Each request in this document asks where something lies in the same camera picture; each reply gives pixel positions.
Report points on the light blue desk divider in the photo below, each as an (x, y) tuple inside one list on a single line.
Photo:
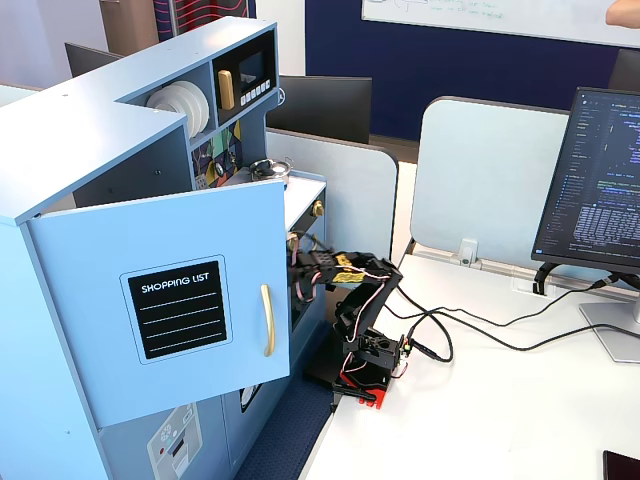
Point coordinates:
[(475, 175), (340, 200)]

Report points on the steel toy pot with lid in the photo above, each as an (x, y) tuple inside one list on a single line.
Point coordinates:
[(272, 172)]

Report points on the black mounting board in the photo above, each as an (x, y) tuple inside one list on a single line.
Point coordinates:
[(320, 372)]

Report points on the black toy microwave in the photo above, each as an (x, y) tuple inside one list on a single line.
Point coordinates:
[(225, 60)]

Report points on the red black robot base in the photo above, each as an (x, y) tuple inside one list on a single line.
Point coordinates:
[(372, 390)]

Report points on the blue shopping list cabinet door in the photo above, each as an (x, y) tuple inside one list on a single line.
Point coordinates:
[(75, 300)]

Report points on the computer monitor showing code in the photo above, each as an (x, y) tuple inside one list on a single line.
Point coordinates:
[(600, 175)]

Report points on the silver monitor stand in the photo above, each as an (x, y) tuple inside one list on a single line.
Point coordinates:
[(615, 335)]

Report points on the person forearm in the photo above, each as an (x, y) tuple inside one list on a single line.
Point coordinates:
[(625, 14)]

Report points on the white toy plate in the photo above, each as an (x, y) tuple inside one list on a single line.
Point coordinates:
[(207, 114), (170, 100), (199, 114)]

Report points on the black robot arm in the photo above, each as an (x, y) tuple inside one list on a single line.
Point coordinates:
[(380, 295)]

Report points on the blue toy kitchen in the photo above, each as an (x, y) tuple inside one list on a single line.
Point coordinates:
[(75, 125)]

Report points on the black monitor back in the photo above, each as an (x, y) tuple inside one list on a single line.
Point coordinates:
[(85, 60), (325, 110)]

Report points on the whiteboard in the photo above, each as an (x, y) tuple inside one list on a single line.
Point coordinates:
[(500, 20)]

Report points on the grey divider clamp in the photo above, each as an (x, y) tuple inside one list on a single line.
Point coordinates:
[(467, 250)]

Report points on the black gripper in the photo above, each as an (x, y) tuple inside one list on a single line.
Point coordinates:
[(299, 264)]

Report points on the gold stove knob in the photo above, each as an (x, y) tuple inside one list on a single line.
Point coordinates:
[(317, 208), (294, 242)]

